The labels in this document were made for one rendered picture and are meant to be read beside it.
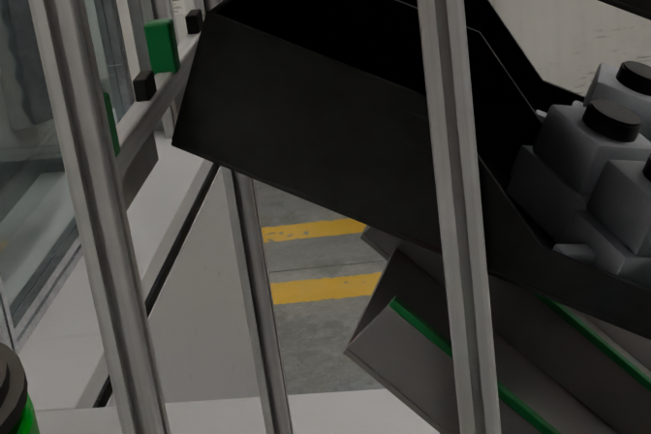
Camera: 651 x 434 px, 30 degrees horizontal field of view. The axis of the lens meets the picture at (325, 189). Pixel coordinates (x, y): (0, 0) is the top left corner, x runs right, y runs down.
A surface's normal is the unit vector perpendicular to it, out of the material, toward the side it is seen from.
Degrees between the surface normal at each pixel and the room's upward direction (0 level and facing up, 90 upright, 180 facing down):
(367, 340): 90
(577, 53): 90
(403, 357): 90
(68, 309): 0
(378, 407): 0
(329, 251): 0
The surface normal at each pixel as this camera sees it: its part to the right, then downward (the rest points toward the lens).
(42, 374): -0.13, -0.93
